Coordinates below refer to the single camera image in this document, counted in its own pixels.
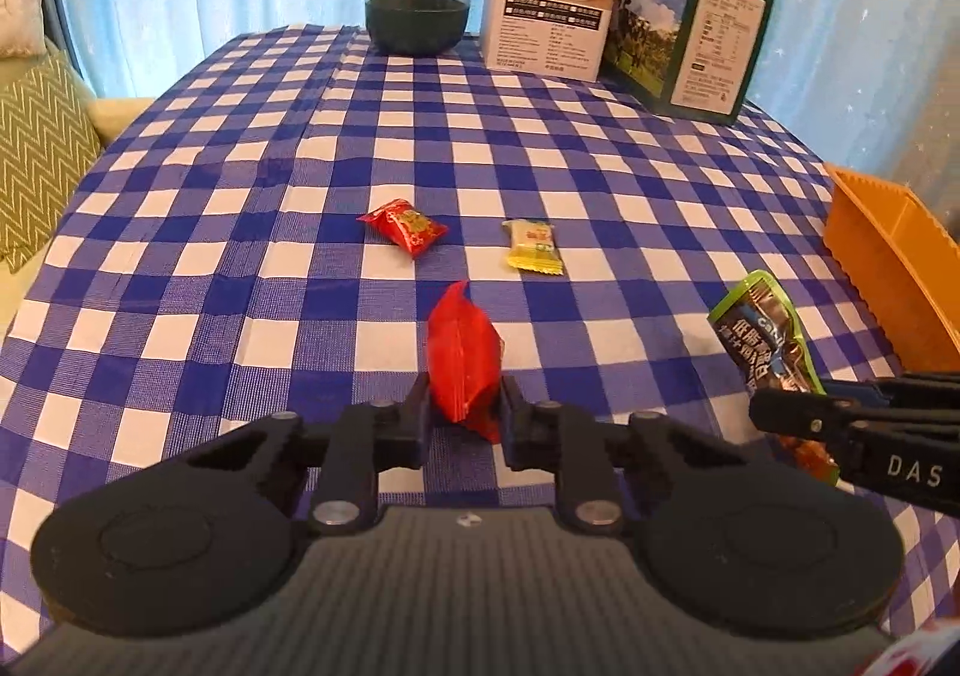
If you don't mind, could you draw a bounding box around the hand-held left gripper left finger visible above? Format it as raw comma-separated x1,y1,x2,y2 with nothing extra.
184,376,434,544

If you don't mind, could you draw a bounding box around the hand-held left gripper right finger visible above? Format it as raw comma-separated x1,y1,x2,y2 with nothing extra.
504,376,751,543

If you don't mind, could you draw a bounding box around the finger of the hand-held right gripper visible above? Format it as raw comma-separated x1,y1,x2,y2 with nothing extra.
822,370,960,407
748,387,960,450

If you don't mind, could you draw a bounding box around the red snack packet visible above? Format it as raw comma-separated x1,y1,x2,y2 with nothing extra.
426,278,505,444

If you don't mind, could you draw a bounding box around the green dark snack packet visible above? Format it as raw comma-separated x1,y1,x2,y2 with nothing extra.
709,269,841,486

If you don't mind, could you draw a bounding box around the orange plastic tray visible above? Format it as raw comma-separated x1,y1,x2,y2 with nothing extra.
823,163,960,377

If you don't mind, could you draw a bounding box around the yellow candy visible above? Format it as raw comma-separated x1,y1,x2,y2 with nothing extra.
501,218,563,278

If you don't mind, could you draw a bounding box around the red white printed cloth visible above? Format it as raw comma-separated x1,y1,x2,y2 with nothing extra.
862,616,960,676

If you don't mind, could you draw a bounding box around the small red candy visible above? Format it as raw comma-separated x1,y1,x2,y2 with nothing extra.
355,197,449,261

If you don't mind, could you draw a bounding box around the blue white checked tablecloth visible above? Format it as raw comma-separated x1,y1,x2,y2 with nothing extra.
0,23,960,662

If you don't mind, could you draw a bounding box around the green cardboard box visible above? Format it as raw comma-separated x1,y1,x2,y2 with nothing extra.
600,0,781,125

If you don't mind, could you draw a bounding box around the green zigzag cushion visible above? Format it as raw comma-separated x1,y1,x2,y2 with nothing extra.
0,49,106,272

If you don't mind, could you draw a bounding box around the white cushion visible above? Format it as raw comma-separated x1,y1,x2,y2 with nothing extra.
0,0,50,58

